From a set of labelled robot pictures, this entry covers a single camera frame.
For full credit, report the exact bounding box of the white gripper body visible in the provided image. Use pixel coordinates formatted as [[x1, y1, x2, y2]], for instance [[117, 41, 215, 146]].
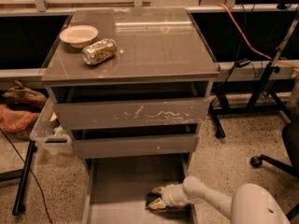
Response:
[[162, 184, 188, 207]]

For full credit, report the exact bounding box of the green yellow sponge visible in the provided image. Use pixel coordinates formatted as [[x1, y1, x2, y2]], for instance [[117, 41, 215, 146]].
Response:
[[145, 192, 161, 209]]

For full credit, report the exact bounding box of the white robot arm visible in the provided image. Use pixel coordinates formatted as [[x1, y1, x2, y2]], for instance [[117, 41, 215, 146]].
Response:
[[146, 176, 291, 224]]

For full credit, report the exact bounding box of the grey open bottom drawer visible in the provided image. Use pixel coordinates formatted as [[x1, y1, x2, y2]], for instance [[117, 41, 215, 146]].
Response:
[[82, 154, 197, 224]]

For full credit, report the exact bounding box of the grey middle drawer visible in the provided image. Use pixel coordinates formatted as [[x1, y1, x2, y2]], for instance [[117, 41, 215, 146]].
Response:
[[73, 134, 199, 159]]

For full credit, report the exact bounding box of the grey top drawer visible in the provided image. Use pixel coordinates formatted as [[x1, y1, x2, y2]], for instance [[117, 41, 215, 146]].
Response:
[[53, 98, 209, 130]]

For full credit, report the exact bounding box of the grey drawer cabinet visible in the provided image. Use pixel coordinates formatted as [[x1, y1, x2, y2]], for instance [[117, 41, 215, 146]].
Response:
[[42, 7, 219, 146]]

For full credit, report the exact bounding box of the black table leg right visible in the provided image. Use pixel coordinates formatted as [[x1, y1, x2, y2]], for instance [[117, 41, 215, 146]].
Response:
[[208, 96, 226, 139]]

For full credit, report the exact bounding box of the black table leg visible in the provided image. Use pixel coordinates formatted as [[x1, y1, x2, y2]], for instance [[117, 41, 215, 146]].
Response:
[[12, 141, 36, 217], [208, 96, 226, 139]]

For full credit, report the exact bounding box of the black office chair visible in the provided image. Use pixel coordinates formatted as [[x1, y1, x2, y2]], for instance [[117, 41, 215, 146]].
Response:
[[249, 121, 299, 221]]

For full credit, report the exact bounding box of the black table leg left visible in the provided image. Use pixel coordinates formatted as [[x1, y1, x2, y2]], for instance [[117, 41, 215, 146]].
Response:
[[12, 141, 36, 217]]

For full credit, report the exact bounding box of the black power adapter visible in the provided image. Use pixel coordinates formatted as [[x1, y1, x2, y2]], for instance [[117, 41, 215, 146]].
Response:
[[235, 59, 250, 68]]

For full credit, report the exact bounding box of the crushed soda can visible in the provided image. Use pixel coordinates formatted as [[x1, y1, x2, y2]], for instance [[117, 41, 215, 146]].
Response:
[[82, 38, 117, 65]]

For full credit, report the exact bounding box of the orange cloth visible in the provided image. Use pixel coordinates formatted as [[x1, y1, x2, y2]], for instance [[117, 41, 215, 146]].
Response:
[[0, 105, 39, 133]]

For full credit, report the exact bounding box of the brown bag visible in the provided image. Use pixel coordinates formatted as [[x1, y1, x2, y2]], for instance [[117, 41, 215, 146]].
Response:
[[3, 80, 48, 110]]

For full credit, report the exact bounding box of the white bowl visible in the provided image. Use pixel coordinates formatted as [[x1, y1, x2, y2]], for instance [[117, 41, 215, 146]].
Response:
[[60, 25, 98, 49]]

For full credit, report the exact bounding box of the black floor cable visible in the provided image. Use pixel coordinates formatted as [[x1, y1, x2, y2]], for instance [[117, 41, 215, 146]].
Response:
[[0, 128, 54, 224]]

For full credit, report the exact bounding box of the orange cable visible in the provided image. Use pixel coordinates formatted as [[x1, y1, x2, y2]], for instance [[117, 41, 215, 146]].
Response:
[[218, 2, 299, 69]]

